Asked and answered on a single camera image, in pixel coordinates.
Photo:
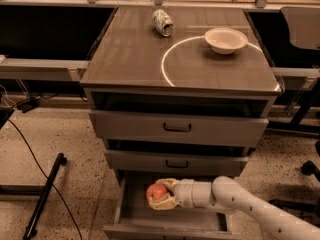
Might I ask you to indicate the drawer with handle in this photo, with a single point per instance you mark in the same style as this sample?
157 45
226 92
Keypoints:
180 129
182 164

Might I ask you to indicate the open bottom drawer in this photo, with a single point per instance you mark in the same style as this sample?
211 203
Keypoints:
135 220

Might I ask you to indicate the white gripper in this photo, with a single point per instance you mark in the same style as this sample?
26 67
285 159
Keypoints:
184 193

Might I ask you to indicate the top drawer with handle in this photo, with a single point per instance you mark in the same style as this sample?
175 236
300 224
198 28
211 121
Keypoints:
180 129

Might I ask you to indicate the grey left side desk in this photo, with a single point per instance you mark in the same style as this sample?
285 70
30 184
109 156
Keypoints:
42 69

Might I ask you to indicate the grey chair backrest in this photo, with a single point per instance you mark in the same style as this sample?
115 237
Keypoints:
304 26

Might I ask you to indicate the grey drawer cabinet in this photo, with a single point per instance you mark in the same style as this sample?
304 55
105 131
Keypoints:
135 69

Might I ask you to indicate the red apple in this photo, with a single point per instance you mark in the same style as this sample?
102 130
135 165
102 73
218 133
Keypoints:
155 192

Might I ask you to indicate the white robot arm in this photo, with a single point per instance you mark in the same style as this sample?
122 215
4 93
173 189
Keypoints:
224 195

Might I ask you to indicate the black table leg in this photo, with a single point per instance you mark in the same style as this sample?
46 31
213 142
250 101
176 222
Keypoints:
32 190

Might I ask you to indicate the crushed soda can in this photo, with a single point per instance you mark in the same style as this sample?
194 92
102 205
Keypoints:
163 22

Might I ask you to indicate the middle drawer with handle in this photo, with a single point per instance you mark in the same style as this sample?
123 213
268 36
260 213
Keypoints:
182 164

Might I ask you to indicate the white paper bowl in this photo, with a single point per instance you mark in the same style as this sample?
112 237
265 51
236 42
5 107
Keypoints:
225 41

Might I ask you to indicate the black office chair base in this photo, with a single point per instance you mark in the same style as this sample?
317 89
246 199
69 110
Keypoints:
302 203

